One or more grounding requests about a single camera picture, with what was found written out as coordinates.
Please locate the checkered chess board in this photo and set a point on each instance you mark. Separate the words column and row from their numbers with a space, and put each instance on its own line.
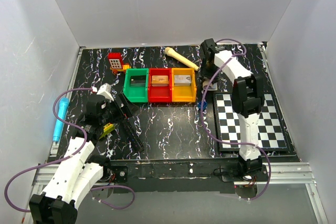
column 264, row 129

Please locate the red plastic bin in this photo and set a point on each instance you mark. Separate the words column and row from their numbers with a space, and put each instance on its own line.
column 160, row 94

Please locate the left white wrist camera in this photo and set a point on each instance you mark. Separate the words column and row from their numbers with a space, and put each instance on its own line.
column 105, row 91

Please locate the green plastic bin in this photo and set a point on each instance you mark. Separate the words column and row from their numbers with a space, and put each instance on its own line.
column 136, row 94

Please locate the orange card box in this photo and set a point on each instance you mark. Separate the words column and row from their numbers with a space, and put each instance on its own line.
column 159, row 81

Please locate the colourful toy block building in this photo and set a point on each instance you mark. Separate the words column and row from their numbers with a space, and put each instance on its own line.
column 107, row 129

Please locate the beige leather card holder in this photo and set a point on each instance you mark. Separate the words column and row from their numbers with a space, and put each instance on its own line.
column 211, row 86

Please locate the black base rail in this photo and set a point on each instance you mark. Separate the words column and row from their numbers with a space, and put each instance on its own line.
column 179, row 175

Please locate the yellow plastic bin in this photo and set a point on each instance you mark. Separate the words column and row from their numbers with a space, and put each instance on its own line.
column 184, row 93

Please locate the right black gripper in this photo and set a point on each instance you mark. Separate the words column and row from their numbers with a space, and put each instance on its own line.
column 205, row 73

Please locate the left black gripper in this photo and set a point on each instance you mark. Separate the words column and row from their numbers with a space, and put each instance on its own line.
column 125, row 109

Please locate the silver card box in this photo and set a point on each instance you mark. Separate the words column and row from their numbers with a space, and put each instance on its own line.
column 182, row 80

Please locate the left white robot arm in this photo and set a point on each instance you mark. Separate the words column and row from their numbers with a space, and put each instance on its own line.
column 74, row 177

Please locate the black card box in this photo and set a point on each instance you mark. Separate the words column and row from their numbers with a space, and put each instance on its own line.
column 138, row 81

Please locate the small blue toy block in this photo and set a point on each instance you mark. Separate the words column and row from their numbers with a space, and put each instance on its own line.
column 202, row 105

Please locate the blue toy microphone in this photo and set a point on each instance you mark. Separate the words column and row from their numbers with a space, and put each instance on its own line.
column 61, row 114

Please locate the beige toy microphone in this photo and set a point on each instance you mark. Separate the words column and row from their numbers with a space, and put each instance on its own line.
column 172, row 53

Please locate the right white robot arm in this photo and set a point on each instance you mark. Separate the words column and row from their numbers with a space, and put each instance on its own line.
column 247, row 99

